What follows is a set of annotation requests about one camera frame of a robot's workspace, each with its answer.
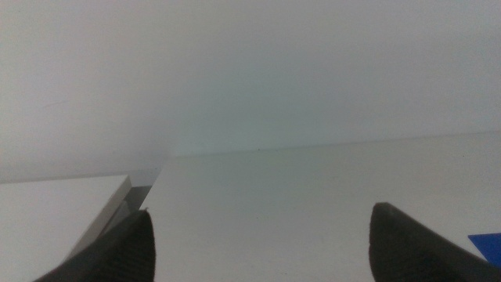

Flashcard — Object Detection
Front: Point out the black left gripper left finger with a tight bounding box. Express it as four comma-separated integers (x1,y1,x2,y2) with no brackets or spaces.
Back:
32,208,157,282

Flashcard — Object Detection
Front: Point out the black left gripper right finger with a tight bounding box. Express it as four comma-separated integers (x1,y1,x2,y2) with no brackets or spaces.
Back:
368,201,501,282

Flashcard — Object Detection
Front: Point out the blue mat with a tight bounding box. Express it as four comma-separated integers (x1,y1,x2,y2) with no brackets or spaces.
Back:
467,233,501,269

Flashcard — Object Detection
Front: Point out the white side table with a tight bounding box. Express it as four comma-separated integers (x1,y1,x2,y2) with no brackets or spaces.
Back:
0,174,133,282

